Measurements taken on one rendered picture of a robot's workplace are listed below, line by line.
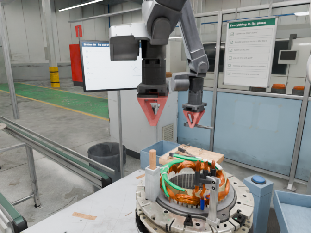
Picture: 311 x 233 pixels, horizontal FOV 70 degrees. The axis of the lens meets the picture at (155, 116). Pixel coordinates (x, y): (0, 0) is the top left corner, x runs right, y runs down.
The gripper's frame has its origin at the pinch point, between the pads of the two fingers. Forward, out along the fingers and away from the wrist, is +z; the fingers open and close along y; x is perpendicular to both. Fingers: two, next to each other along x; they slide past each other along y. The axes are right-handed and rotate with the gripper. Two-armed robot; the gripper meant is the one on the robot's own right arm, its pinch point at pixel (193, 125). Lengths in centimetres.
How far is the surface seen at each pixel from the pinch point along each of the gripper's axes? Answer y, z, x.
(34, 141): -4, 46, -151
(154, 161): 39.7, -1.8, 9.2
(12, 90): -28, 14, -243
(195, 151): -0.7, 11.9, 1.3
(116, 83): -28, -9, -74
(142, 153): 12.2, 13.2, -17.1
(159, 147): -1.9, 15.3, -17.9
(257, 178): 3.1, 13.5, 27.4
